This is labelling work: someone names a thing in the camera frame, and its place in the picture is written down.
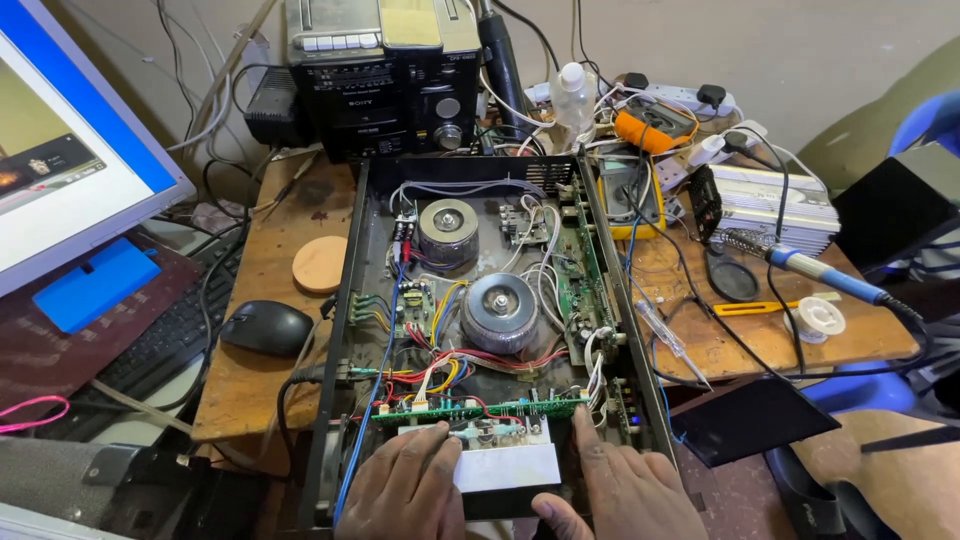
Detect blue wire in chassis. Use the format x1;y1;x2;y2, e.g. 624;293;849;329
332;262;411;528

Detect black radio cassette player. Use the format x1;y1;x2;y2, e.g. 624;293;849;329
283;0;486;164

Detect white power strip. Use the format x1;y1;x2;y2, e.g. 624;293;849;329
523;73;769;190

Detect black amplifier chassis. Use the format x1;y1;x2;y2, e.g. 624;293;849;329
298;153;676;531

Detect dark red mat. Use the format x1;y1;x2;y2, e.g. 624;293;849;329
0;231;205;430

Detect black metal cover panel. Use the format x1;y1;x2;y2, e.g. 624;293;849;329
669;374;843;471

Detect silver car amplifier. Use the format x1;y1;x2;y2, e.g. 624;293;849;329
687;162;843;258

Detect aluminium heat sink block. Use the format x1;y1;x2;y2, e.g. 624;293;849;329
397;418;563;495

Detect blue plastic chair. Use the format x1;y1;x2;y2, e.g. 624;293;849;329
796;88;960;417

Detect blue soldering iron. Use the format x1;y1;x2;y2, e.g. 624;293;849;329
722;228;925;325

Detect black power adapter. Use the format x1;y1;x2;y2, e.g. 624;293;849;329
243;65;303;148

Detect clear plastic bottle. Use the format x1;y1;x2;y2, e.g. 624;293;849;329
549;61;598;145

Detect orange handheld tester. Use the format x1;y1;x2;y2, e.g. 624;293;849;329
614;100;699;156

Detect black sandal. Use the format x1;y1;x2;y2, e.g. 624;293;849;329
763;444;880;540

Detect small toroidal transformer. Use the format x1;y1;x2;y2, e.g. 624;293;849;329
416;198;481;269

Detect blue plastic card holder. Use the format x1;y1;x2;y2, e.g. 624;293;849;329
31;237;163;336

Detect clear tester screwdriver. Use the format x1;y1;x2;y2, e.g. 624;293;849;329
635;299;713;392

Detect black mains cable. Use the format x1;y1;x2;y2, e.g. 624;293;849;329
276;362;355;481

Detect black computer keyboard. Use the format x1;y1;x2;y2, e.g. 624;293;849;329
41;231;250;445

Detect yellow tweezers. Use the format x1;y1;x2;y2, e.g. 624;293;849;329
711;292;843;318

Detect small power supply board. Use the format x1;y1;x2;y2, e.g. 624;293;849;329
393;278;439;339

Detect person's right hand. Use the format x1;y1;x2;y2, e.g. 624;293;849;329
531;405;711;540

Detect yellow multimeter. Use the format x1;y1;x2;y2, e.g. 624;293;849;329
595;146;668;242

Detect green front circuit board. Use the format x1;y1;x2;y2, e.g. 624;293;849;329
370;396;591;429

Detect person's left hand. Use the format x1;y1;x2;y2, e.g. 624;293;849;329
333;420;467;540

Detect long green circuit board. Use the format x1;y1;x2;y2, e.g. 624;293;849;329
551;216;625;369

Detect white solder wire spool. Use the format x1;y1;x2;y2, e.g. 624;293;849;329
783;296;848;345

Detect large toroidal transformer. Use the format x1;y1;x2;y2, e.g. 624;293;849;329
459;271;542;356

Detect computer monitor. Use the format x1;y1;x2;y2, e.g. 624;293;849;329
0;0;198;299

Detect pink cable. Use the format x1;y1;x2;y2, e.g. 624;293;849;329
0;394;72;435

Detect black computer mouse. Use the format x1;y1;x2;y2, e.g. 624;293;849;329
219;299;315;358

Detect round wooden disc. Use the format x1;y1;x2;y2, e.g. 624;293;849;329
291;234;351;296

